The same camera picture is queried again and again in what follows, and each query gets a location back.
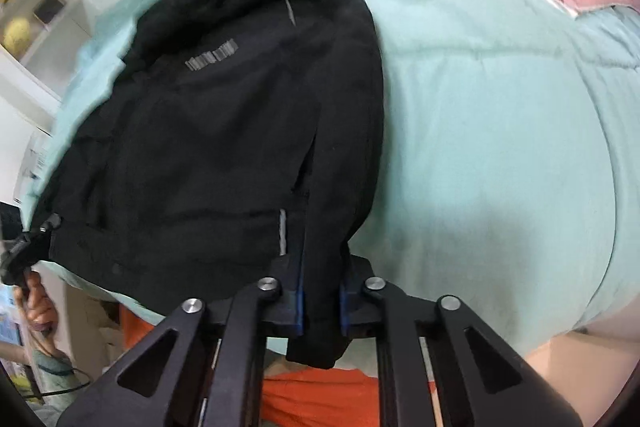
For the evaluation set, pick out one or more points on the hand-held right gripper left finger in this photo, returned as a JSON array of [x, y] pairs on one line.
[[299, 299]]

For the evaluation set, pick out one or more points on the person's left hand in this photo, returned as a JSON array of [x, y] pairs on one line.
[[37, 304]]

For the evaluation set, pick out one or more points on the black hooded jacket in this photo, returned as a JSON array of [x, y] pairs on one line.
[[225, 132]]

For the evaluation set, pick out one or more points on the teal quilted blanket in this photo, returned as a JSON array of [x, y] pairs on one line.
[[475, 132]]

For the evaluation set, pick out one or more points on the black box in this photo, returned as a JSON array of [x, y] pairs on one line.
[[47, 8]]

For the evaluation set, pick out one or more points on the yellow globe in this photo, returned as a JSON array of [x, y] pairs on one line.
[[17, 36]]

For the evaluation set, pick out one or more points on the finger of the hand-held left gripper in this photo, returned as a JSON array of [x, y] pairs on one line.
[[50, 223]]

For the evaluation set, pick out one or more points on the person's orange shirt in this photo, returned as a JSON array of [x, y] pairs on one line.
[[320, 392]]

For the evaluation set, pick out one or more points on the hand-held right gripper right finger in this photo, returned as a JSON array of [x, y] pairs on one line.
[[344, 307]]

